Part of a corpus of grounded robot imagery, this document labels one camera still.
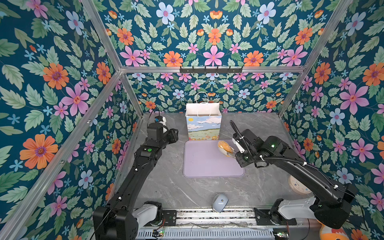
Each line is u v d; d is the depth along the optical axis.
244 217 0.75
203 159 0.94
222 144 0.84
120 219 0.38
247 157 0.58
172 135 0.69
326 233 0.64
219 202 0.71
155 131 0.57
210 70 0.93
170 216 0.74
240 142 0.54
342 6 0.68
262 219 0.73
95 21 0.72
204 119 0.86
